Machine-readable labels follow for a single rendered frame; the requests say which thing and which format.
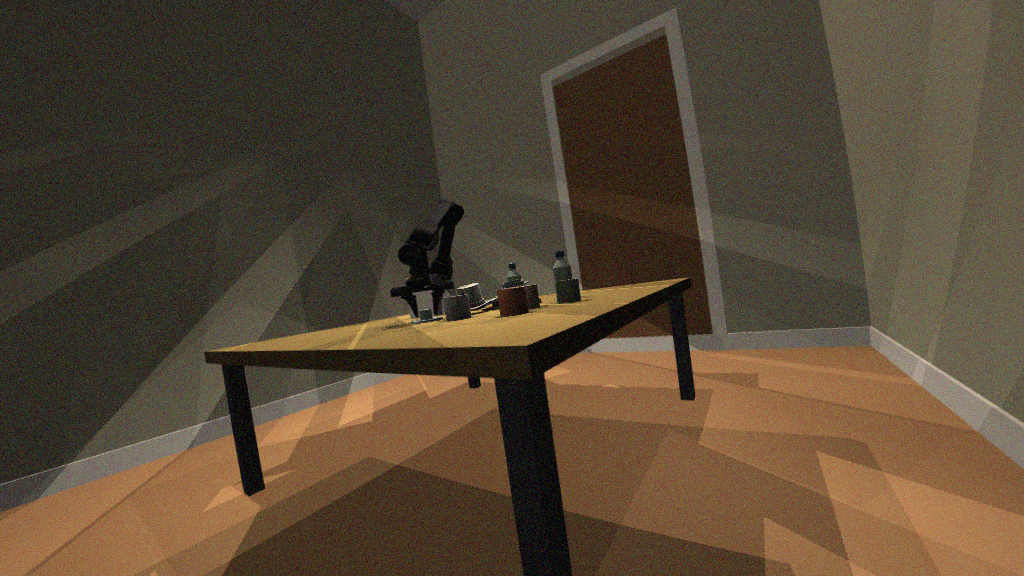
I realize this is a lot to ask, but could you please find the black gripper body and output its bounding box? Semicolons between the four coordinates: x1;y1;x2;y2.
391;265;454;297

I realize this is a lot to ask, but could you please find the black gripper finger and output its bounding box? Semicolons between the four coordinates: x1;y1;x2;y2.
431;291;445;315
401;295;418;318

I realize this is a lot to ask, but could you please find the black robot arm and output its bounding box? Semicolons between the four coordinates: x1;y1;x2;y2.
398;199;464;292

